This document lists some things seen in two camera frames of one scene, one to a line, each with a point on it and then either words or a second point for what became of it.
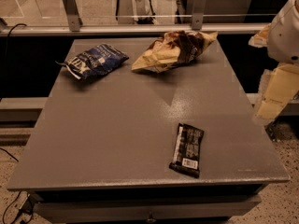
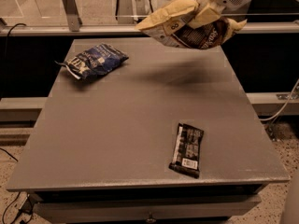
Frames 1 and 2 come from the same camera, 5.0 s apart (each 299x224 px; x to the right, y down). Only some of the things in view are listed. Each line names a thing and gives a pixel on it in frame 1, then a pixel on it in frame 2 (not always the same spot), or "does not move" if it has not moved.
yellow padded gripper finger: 278,90 to 204,16
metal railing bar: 127,29 does not move
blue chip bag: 94,62 does not move
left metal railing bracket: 75,21 does not move
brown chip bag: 174,49 to 169,23
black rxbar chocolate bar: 187,150 does not move
